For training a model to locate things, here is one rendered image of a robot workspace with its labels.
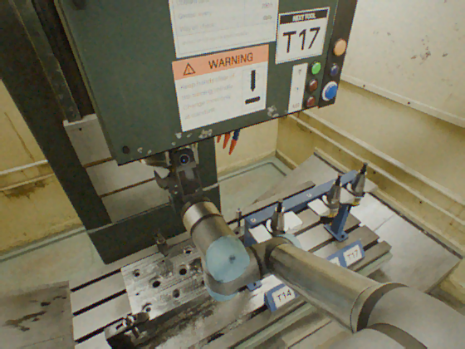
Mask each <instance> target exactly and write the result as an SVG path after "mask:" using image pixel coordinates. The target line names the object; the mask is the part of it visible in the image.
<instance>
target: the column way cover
mask: <svg viewBox="0 0 465 349"><path fill-rule="evenodd" d="M63 122H64V126H65V130H66V133H67V134H68V136H69V138H70V141H71V143H72V145H73V147H74V149H75V152H76V153H77V155H78V158H79V160H80V162H81V164H82V166H83V167H85V169H86V171H87V173H88V175H89V176H90V180H91V182H92V184H93V185H94V187H95V191H96V193H97V194H98V196H99V198H101V199H102V202H103V204H104V205H105V209H106V211H107V213H108V215H109V216H110V219H111V222H112V223H114V222H116V221H120V220H122V219H126V218H127V217H129V216H133V215H136V214H138V213H141V212H143V211H147V210H149V209H152V208H154V207H157V206H159V205H163V204H166V203H168V202H169V196H170V195H171V194H170V193H169V192H168V189H166V190H164V189H162V188H160V187H159V186H158V185H157V183H156V181H155V177H154V168H153V166H149V165H143V164H141V163H140V162H139V161H135V162H132V163H130V164H127V165H122V166H118V165H117V164H116V162H115V159H113V158H112V157H111V156H110V151H109V148H108V146H107V144H106V142H105V137H104V135H103V133H102V131H101V127H100V123H99V121H98V120H97V117H96V114H93V115H88V116H81V120H80V121H77V122H73V123H70V124H69V123H68V121H67V120H66V121H63Z"/></svg>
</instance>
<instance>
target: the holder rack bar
mask: <svg viewBox="0 0 465 349"><path fill-rule="evenodd" d="M357 174H358V171H356V170H352V171H350V172H348V173H347V174H343V175H342V176H341V188H344V189H345V188H347V184H348V183H350V184H352V181H353V179H354V178H355V176H356V175H357ZM336 178H337V177H336ZM336 178H335V179H332V180H331V181H328V182H325V183H324V184H320V185H319V186H316V187H315V188H311V189H308V190H307V191H305V192H303V193H302V194H297V195H295V196H293V197H291V198H289V199H285V200H284V201H283V203H282V205H283V208H284V210H285V212H287V211H293V212H295V211H297V210H300V209H302V208H304V207H306V206H307V205H306V203H308V202H309V201H311V200H313V199H323V196H326V194H328V193H329V191H330V187H331V186H332V184H333V182H335V180H336ZM278 204H279V203H278ZM278 204H275V205H273V206H270V207H267V208H266V209H264V210H261V211H260V212H256V213H255V214H251V215H249V216H248V217H246V218H244V223H245V225H246V226H247V228H248V229H252V228H253V227H255V226H256V225H259V224H263V225H264V226H265V225H267V221H268V220H269V219H270V220H272V216H273V212H274V209H275V208H276V206H277V205H278Z"/></svg>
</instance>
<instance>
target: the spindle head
mask: <svg viewBox="0 0 465 349"><path fill-rule="evenodd" d="M54 3H55V6H56V10H57V11H58V13H59V16H60V18H61V23H62V25H63V27H64V29H65V31H66V36H67V39H68V41H69V43H70V45H71V48H72V52H73V54H74V57H75V59H76V61H77V66H78V67H79V70H80V72H81V75H82V79H83V81H84V83H85V85H86V88H87V93H88V94H89V97H90V99H91V104H92V105H93V108H94V110H95V113H96V117H97V120H98V121H99V123H100V127H101V131H102V133H103V135H104V137H105V142H106V144H107V146H108V148H109V151H110V156H111V157H112V158H113V159H115V162H116V164H117V165H118V166H122V165H127V164H130V163H132V162H135V161H137V160H142V159H145V158H149V157H152V156H154V155H159V154H161V153H164V152H169V151H171V150H176V149H178V148H180V147H183V146H186V145H192V144H194V143H198V142H200V141H202V140H209V139H212V138H214V137H217V136H219V135H224V134H229V133H231V132H234V131H237V130H241V129H242V128H248V127H250V126H254V125H257V124H261V123H262V122H268V121H270V120H274V119H277V118H279V117H284V116H288V115H291V114H294V113H296V112H299V111H306V110H308V109H306V108H305V106H304V103H305V100H306V98H307V97H308V96H311V95H313V96H315V97H316V102H315V104H314V105H313V106H312V107H316V106H318V102H319V99H320V94H321V88H322V80H323V76H324V72H325V68H326V61H327V53H328V49H329V45H330V38H331V30H332V27H333V22H334V18H335V11H336V8H337V0H278V7H277V25H278V15H279V14H282V13H288V12H298V11H303V10H314V9H319V8H324V7H329V8H330V10H329V13H328V18H327V22H326V30H325V37H324V42H323V47H322V50H321V54H319V55H315V56H312V57H303V58H299V59H296V60H292V61H286V62H279V63H275V62H276V53H277V26H276V40H275V41H269V42H262V43H258V44H253V45H249V46H241V47H234V48H229V49H225V50H221V51H216V52H205V53H201V54H197V55H192V56H188V57H177V56H176V51H175V45H174V31H173V26H172V22H171V16H170V5H169V0H54ZM266 45H269V47H268V58H267V83H266V108H265V109H263V110H260V111H253V112H250V113H247V114H245V115H242V116H234V117H232V118H229V119H226V120H222V121H219V122H213V123H211V124H208V125H204V126H200V127H199V128H193V129H190V130H186V131H183V127H182V122H181V117H180V113H179V104H178V95H177V90H176V85H175V80H174V68H173V63H172V62H176V61H183V60H187V59H191V58H195V57H207V56H211V55H214V54H219V53H223V52H235V51H238V50H242V49H247V48H251V47H258V46H266ZM315 60H320V61H321V67H322V68H321V71H320V72H319V73H318V74H316V75H315V76H312V75H311V74H310V67H311V63H312V62H314V61H315ZM305 63H307V68H306V82H305V87H304V91H303V97H302V102H301V109H300V110H298V111H292V112H290V113H288V111H289V105H290V104H289V99H290V92H291V80H292V74H293V68H294V66H298V65H301V64H305ZM313 78H316V79H317V80H318V82H319V84H318V87H317V90H316V91H314V92H312V93H310V92H308V91H307V90H306V85H307V84H308V82H309V81H310V80H311V79H313ZM312 107H311V108H312ZM309 109H310V108H309Z"/></svg>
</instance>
